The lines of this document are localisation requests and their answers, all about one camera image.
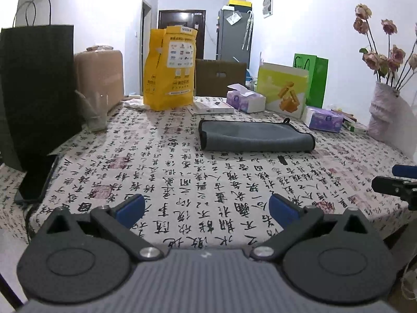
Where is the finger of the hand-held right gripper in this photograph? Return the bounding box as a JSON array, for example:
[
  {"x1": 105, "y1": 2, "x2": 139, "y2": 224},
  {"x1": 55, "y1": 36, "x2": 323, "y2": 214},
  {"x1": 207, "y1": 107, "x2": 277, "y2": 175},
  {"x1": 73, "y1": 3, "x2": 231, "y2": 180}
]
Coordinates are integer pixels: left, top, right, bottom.
[
  {"x1": 371, "y1": 176, "x2": 417, "y2": 211},
  {"x1": 392, "y1": 164, "x2": 417, "y2": 179}
]

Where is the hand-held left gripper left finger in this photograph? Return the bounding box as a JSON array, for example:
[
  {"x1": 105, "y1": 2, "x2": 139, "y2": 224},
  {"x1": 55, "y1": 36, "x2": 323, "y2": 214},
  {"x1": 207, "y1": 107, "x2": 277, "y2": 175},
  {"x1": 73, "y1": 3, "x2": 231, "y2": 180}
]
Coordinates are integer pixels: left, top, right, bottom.
[{"x1": 41, "y1": 193, "x2": 165, "y2": 264}]

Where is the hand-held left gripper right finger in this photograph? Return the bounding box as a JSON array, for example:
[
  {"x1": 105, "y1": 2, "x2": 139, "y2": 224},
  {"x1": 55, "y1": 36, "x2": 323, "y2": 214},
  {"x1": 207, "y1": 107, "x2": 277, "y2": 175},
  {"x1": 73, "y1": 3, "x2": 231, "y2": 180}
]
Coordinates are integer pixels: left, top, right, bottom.
[{"x1": 249, "y1": 193, "x2": 376, "y2": 263}]

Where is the grey towel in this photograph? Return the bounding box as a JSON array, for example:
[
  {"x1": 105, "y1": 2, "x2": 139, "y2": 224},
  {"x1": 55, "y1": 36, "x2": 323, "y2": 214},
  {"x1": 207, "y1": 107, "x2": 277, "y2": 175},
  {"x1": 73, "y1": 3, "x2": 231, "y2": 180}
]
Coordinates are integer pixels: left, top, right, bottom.
[{"x1": 198, "y1": 118, "x2": 316, "y2": 153}]

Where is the white textured vase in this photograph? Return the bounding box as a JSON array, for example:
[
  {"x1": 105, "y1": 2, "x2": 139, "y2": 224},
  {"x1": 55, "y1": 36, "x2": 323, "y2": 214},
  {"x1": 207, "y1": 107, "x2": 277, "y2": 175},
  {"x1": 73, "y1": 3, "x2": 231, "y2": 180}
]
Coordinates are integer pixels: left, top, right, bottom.
[{"x1": 367, "y1": 81, "x2": 415, "y2": 143}]

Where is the small green white box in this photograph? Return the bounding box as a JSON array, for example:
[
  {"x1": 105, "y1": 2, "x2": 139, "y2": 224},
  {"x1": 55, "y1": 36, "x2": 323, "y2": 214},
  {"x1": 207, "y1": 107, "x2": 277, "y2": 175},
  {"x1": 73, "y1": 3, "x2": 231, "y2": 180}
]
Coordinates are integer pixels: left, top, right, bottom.
[{"x1": 342, "y1": 114, "x2": 369, "y2": 133}]

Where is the purple tissue box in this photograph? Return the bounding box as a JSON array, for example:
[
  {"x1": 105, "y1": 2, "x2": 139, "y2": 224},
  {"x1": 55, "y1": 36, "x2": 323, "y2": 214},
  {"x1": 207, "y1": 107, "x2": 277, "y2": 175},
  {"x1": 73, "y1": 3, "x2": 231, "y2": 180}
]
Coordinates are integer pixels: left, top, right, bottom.
[
  {"x1": 302, "y1": 106, "x2": 345, "y2": 134},
  {"x1": 226, "y1": 84, "x2": 266, "y2": 113}
]

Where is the black phone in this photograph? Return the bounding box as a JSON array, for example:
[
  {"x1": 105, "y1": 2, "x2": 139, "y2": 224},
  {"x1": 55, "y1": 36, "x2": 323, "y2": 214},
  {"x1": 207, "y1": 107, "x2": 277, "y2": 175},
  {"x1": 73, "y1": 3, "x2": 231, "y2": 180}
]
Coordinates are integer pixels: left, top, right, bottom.
[{"x1": 14, "y1": 154, "x2": 60, "y2": 203}]

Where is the clear glass cup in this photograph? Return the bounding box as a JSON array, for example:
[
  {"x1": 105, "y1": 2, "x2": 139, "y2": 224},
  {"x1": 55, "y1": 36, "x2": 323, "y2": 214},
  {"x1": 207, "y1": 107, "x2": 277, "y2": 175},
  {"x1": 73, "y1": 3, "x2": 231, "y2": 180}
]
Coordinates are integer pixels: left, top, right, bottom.
[{"x1": 75, "y1": 89, "x2": 110, "y2": 133}]

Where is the crumpled white paper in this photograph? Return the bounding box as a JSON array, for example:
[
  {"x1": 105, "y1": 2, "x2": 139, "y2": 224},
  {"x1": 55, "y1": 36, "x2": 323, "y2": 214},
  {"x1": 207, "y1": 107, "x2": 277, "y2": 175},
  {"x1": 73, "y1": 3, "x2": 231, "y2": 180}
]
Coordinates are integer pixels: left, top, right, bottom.
[{"x1": 122, "y1": 96, "x2": 152, "y2": 112}]

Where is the bunch of dried pink roses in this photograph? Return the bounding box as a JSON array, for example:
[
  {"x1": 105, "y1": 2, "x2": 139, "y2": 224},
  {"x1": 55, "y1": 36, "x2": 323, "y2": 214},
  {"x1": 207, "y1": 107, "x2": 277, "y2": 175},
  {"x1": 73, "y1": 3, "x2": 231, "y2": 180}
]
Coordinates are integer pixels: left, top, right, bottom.
[{"x1": 353, "y1": 3, "x2": 417, "y2": 91}]

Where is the yellow-green gift box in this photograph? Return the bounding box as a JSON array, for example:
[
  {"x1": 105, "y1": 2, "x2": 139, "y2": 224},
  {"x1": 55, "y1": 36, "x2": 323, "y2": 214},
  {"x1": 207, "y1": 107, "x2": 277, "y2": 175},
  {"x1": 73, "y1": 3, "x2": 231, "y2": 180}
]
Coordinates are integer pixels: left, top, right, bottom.
[{"x1": 256, "y1": 62, "x2": 310, "y2": 120}]

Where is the green paper bag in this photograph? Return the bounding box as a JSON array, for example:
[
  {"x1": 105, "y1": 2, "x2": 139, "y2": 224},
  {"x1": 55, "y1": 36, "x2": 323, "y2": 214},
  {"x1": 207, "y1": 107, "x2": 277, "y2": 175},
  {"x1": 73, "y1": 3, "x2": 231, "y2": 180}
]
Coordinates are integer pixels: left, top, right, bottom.
[{"x1": 293, "y1": 53, "x2": 329, "y2": 108}]

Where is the flat white box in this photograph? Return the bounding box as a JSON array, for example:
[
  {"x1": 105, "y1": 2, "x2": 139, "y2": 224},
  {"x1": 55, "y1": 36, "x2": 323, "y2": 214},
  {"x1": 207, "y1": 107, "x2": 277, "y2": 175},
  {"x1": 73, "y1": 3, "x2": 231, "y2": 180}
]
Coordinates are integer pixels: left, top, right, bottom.
[{"x1": 187, "y1": 101, "x2": 235, "y2": 116}]

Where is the tan suitcase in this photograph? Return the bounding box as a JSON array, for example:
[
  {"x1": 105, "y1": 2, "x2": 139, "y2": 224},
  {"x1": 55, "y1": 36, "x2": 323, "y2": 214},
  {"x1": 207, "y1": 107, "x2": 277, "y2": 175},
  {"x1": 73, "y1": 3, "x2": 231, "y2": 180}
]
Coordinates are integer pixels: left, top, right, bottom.
[{"x1": 74, "y1": 49, "x2": 125, "y2": 113}]

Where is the yellow plastic bag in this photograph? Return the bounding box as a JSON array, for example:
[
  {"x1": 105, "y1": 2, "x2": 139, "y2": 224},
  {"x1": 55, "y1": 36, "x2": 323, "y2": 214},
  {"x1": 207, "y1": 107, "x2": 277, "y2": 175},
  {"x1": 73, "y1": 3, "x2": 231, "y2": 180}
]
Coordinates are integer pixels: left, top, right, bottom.
[{"x1": 144, "y1": 26, "x2": 199, "y2": 112}]

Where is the brown cardboard box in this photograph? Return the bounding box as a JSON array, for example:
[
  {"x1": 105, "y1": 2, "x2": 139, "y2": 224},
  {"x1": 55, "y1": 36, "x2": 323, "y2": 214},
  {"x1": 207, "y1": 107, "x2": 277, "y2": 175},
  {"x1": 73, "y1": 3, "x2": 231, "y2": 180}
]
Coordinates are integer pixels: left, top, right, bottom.
[{"x1": 194, "y1": 58, "x2": 247, "y2": 98}]

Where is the black paper bag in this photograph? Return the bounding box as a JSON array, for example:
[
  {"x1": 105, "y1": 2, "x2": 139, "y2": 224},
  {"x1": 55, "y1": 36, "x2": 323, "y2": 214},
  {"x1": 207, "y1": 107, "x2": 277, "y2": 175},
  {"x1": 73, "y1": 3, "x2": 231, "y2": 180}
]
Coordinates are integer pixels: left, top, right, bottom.
[{"x1": 0, "y1": 0, "x2": 83, "y2": 172}]

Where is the grey refrigerator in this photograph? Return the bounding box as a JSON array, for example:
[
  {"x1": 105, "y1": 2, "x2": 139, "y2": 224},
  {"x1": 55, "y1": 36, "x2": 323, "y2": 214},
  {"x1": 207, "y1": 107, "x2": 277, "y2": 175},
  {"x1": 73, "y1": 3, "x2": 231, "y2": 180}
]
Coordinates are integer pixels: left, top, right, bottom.
[{"x1": 216, "y1": 7, "x2": 253, "y2": 72}]

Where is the hanging folded umbrella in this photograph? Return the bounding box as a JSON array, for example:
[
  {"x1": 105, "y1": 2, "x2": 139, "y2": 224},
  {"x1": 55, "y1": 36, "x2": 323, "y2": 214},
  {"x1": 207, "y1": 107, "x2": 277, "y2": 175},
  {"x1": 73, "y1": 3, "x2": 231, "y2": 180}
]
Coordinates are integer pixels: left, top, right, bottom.
[{"x1": 242, "y1": 10, "x2": 254, "y2": 51}]

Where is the dark brown door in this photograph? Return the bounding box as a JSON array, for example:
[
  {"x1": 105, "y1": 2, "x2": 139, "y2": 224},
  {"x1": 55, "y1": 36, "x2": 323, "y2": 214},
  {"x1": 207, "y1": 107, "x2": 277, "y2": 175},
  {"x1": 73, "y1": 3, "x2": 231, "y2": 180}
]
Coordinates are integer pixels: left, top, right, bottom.
[{"x1": 158, "y1": 9, "x2": 207, "y2": 61}]

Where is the yellow box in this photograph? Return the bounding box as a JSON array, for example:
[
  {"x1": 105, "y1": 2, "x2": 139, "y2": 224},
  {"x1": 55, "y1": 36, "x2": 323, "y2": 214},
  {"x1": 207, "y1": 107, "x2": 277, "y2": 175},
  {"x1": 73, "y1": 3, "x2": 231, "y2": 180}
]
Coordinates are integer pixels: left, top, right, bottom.
[{"x1": 228, "y1": 0, "x2": 253, "y2": 11}]

